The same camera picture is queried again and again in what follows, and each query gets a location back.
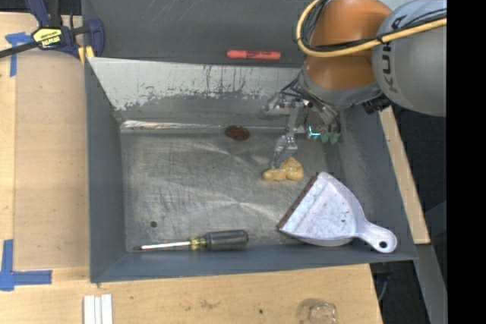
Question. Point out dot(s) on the white dustpan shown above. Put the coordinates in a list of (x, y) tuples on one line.
[(326, 212)]

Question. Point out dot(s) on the black and yellow screwdriver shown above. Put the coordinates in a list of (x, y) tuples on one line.
[(224, 240)]

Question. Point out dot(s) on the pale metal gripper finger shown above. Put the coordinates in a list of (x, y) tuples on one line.
[(292, 144), (278, 153)]

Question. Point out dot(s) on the black cylinder on white bracket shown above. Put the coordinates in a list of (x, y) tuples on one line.
[(376, 105)]

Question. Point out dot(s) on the yellow lumpy toy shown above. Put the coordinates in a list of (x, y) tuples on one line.
[(286, 171)]

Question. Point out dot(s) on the orange marker pen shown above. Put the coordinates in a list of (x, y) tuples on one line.
[(253, 55)]

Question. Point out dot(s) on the grey metal bin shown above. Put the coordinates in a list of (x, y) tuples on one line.
[(197, 182)]

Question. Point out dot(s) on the clear glass cup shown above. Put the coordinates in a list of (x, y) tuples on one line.
[(317, 312)]

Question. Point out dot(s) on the brown round disc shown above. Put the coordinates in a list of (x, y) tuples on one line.
[(237, 133)]

